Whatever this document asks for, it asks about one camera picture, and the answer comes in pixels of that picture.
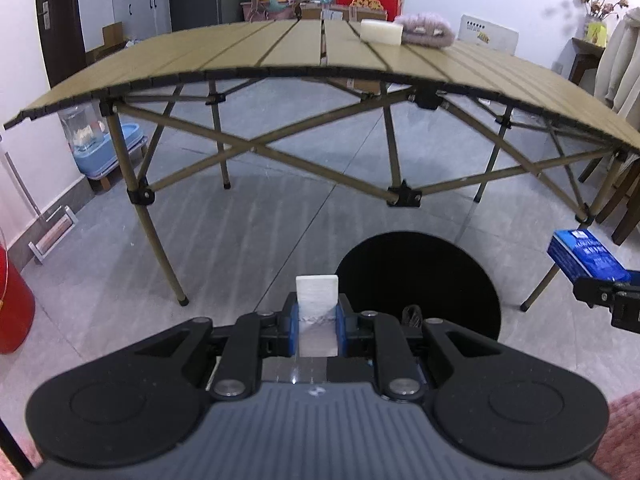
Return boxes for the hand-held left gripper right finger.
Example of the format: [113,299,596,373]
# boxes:
[336,294,507,404]

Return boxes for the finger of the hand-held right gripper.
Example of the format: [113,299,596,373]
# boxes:
[573,275,619,307]

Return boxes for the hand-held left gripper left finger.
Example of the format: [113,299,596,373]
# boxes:
[134,291,301,402]

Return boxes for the blue tissue packet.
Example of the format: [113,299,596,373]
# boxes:
[546,228,632,282]

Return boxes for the white sponge block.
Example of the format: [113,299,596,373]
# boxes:
[295,274,340,359]
[359,18,404,45]

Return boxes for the black round bin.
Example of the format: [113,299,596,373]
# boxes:
[334,231,503,347]

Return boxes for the dark wooden chair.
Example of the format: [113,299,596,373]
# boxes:
[577,150,640,247]

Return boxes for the dark wooden side table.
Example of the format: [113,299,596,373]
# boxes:
[568,37,609,87]

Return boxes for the blue pet tray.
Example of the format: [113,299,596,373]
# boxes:
[73,122,149,193]

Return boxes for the white framed floor rack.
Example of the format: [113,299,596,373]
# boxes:
[28,205,79,264]

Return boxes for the tan folding table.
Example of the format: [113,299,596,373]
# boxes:
[2,18,640,312]

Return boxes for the red bucket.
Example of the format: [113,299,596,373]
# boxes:
[0,246,36,356]

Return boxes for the dried flowers in vase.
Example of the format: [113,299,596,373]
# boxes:
[575,0,629,44]

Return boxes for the white printed board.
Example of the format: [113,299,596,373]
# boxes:
[458,14,519,56]

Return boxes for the clear pet water dispenser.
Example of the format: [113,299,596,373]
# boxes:
[58,104,109,157]

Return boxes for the mauve fuzzy cloth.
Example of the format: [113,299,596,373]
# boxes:
[394,13,456,50]

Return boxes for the pink basket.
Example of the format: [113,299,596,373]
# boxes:
[240,0,302,24]

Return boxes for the red gift box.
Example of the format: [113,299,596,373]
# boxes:
[333,0,404,24]

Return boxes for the small open cardboard box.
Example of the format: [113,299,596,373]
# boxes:
[85,22,127,64]

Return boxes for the white cabinet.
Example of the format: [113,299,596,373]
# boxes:
[111,0,174,42]

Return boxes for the dark brown door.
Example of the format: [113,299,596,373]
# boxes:
[34,0,89,89]

